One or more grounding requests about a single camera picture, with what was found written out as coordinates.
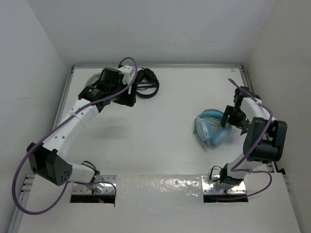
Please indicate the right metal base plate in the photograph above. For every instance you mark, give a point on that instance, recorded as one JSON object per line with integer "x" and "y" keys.
{"x": 212, "y": 187}

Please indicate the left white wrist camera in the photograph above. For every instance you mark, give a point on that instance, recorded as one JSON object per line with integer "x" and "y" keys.
{"x": 128, "y": 73}

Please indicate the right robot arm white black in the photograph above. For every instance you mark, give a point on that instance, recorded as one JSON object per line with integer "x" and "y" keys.
{"x": 265, "y": 136}

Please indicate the black headphones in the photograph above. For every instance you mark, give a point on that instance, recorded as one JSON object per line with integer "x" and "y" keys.
{"x": 147, "y": 79}

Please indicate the light blue headphones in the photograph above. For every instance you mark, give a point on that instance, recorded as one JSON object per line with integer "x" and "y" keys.
{"x": 207, "y": 127}

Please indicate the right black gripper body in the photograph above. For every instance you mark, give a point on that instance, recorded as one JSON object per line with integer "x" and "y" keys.
{"x": 237, "y": 118}

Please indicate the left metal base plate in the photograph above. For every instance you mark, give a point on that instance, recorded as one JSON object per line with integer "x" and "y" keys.
{"x": 103, "y": 187}

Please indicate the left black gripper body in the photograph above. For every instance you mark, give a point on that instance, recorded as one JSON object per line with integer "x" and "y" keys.
{"x": 120, "y": 85}

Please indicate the metal base plate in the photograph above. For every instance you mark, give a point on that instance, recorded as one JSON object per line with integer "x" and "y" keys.
{"x": 103, "y": 187}
{"x": 212, "y": 187}

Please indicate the white grey headphones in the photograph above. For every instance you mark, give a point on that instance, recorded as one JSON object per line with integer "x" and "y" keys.
{"x": 93, "y": 78}

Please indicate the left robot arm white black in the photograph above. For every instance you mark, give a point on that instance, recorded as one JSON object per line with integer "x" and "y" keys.
{"x": 48, "y": 159}

